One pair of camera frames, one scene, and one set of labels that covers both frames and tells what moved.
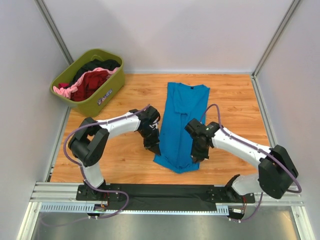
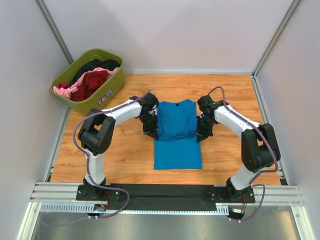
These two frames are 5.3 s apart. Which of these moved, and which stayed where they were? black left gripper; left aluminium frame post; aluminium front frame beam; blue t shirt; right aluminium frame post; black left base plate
Moved: black left gripper; blue t shirt
Stayed: right aluminium frame post; left aluminium frame post; aluminium front frame beam; black left base plate
